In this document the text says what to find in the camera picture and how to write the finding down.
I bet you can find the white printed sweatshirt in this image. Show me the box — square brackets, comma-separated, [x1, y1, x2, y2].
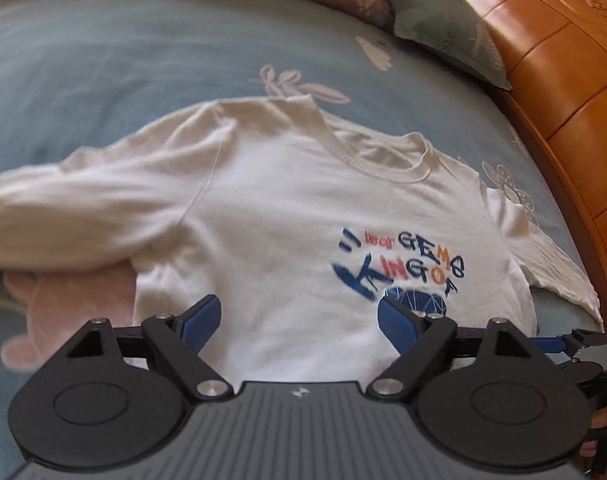
[0, 96, 599, 385]

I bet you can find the person's right hand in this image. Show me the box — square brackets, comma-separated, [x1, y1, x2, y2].
[579, 406, 607, 458]

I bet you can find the orange wooden headboard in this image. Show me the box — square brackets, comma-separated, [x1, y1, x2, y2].
[447, 0, 607, 336]

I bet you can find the grey-green pillow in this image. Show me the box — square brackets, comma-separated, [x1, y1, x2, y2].
[390, 0, 512, 91]

